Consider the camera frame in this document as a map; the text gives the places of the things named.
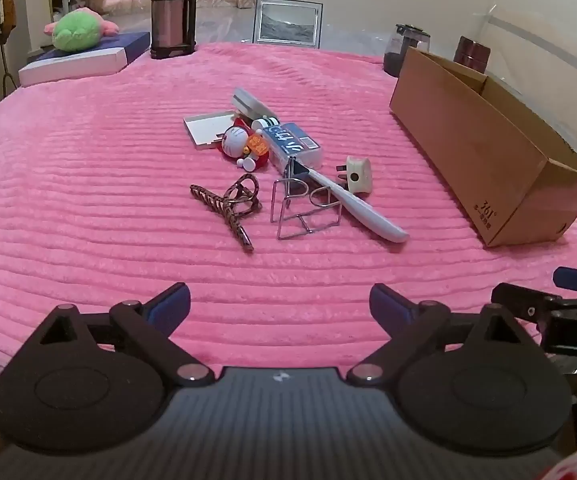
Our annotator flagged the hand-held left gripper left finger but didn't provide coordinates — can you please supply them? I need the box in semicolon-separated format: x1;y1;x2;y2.
33;282;216;389

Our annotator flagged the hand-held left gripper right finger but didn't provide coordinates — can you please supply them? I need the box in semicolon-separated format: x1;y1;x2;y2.
345;282;541;389

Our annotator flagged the white remote control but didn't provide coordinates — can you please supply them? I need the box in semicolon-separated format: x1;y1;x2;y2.
295;160;410;243

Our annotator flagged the brown hair claw clip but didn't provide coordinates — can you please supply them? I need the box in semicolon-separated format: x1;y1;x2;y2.
190;173;262;253

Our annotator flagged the metal wire rack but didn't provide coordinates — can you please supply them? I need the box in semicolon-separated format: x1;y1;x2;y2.
270;157;344;241

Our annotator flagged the white power adapter plug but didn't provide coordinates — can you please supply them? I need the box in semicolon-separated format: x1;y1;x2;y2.
335;156;373;197

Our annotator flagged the brown cardboard box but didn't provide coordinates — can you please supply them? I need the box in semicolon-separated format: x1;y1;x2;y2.
389;46;577;248

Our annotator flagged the red cartoon cat figurine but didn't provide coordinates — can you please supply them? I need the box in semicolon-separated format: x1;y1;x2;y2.
217;117;270;171

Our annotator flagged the clear plastic box blue label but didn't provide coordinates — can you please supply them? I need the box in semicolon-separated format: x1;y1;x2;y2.
261;121;324;171

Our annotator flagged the pink ribbed blanket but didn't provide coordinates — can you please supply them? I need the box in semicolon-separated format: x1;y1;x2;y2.
0;42;577;378

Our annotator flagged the white square tray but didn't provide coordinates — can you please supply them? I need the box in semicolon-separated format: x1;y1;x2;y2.
183;109;239;151

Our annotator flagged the maroon canister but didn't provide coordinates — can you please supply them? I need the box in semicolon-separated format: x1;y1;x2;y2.
453;36;491;73

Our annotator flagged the dark glass jar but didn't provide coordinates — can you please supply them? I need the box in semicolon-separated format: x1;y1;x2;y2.
382;23;431;78

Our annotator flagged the purple and white flat box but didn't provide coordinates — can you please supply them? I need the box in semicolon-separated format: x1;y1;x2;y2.
18;31;150;88

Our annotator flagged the green and pink plush toy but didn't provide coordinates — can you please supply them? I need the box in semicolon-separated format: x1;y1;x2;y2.
44;8;120;52

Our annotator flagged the steel thermos with black handle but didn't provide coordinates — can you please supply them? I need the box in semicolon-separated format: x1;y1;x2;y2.
149;0;199;60

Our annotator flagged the silver picture frame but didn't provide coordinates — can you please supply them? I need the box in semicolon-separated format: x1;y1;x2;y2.
252;0;324;50

